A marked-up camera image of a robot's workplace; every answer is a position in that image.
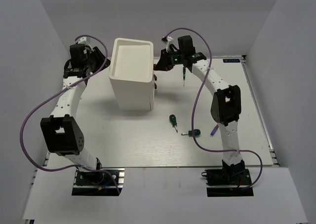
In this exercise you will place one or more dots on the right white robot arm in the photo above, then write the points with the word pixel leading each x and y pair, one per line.
pixel 226 99

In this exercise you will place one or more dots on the thin green precision screwdriver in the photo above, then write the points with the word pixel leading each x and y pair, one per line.
pixel 184 76

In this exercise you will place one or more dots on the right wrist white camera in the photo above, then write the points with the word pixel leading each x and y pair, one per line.
pixel 168 41

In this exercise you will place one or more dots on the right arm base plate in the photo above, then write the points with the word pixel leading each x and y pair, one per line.
pixel 218 185

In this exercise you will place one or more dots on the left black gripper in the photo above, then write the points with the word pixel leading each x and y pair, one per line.
pixel 98 53

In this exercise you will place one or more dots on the blue red screwdriver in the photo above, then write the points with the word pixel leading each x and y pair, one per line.
pixel 214 131

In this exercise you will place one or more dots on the green stubby screwdriver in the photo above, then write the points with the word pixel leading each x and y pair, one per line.
pixel 190 133
pixel 173 121

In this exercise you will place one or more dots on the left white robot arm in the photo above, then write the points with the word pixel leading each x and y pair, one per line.
pixel 61 132

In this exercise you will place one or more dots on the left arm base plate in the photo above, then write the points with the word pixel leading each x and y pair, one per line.
pixel 99 183

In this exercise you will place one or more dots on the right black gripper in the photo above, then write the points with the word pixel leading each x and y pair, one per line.
pixel 163 64

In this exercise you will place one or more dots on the white drawer cabinet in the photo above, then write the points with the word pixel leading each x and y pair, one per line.
pixel 131 74

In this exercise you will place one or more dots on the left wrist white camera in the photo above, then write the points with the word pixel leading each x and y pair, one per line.
pixel 82 40

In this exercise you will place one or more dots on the wrist white camera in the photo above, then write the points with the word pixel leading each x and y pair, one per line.
pixel 168 41
pixel 82 40

